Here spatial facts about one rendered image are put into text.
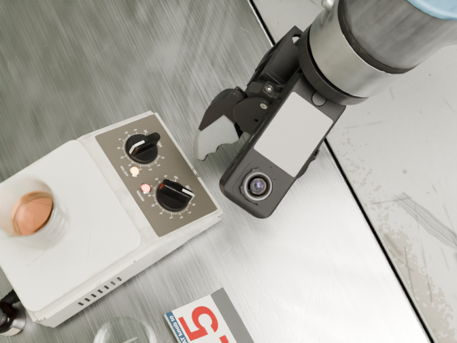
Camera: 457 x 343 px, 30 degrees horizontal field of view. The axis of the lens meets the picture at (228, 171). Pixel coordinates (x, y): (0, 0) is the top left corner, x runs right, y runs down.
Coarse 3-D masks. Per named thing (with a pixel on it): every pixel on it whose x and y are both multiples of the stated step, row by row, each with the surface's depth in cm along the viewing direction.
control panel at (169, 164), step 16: (128, 128) 83; (144, 128) 83; (160, 128) 84; (112, 144) 81; (160, 144) 83; (112, 160) 80; (128, 160) 81; (160, 160) 82; (176, 160) 83; (128, 176) 80; (144, 176) 80; (160, 176) 81; (176, 176) 82; (192, 176) 83; (144, 192) 79; (144, 208) 79; (160, 208) 79; (192, 208) 81; (208, 208) 82; (160, 224) 79; (176, 224) 79
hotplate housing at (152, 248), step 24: (96, 144) 80; (192, 168) 84; (120, 192) 79; (144, 216) 78; (216, 216) 82; (144, 240) 77; (168, 240) 79; (120, 264) 77; (144, 264) 81; (96, 288) 77; (48, 312) 76; (72, 312) 80
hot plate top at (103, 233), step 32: (64, 160) 78; (64, 192) 77; (96, 192) 77; (96, 224) 76; (128, 224) 76; (0, 256) 76; (32, 256) 76; (64, 256) 75; (96, 256) 75; (32, 288) 75; (64, 288) 75
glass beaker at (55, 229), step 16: (16, 176) 70; (32, 176) 70; (0, 192) 70; (16, 192) 73; (48, 192) 74; (0, 208) 71; (64, 208) 74; (0, 224) 70; (48, 224) 69; (64, 224) 74; (32, 240) 71; (48, 240) 73
